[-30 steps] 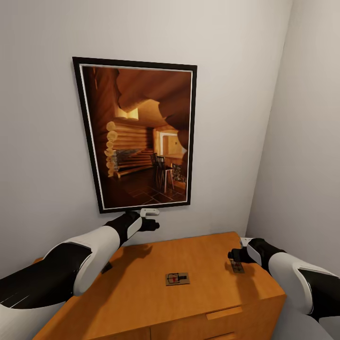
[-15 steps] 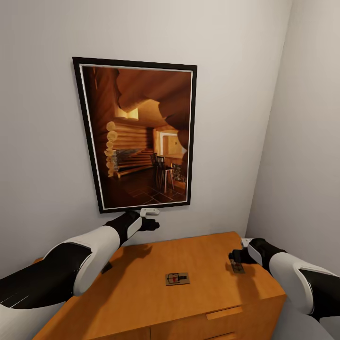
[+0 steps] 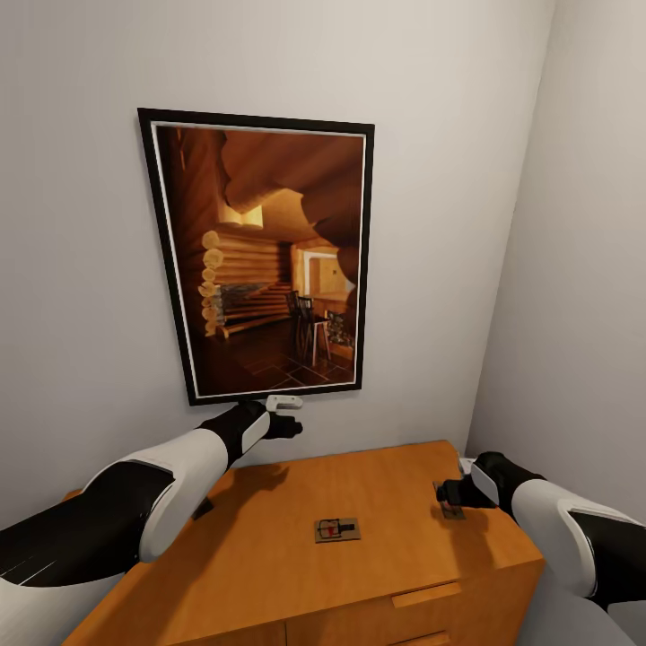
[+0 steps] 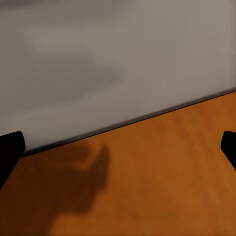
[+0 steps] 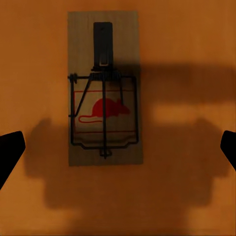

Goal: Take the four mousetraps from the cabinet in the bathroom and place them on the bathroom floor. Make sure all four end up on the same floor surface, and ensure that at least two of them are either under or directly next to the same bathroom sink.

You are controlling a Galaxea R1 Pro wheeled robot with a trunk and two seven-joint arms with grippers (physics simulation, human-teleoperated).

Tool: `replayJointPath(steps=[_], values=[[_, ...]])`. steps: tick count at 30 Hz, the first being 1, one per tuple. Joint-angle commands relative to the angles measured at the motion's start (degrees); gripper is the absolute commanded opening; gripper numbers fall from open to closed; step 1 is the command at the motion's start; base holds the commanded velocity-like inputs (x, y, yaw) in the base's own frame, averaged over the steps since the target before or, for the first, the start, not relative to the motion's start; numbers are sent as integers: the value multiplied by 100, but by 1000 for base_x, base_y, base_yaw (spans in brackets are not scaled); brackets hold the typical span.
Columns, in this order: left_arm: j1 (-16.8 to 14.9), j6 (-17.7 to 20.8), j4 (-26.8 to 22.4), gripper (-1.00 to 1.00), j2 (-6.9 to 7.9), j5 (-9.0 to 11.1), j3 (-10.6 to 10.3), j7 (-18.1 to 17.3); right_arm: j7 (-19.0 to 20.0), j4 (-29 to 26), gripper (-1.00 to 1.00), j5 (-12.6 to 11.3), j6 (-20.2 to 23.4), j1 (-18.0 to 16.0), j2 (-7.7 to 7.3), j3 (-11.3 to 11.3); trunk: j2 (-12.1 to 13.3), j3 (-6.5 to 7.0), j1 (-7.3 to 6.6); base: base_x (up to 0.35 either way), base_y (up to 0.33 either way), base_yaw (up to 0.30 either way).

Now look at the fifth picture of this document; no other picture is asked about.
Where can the cabinet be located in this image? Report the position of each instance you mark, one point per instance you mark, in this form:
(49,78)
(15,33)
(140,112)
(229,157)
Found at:
(186,187)

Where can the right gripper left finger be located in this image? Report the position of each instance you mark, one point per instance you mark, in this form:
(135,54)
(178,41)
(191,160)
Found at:
(12,147)

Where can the mousetrap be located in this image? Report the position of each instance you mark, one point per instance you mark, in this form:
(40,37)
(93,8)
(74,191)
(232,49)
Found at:
(105,123)

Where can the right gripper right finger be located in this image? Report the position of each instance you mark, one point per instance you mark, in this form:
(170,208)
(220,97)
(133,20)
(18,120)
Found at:
(228,146)

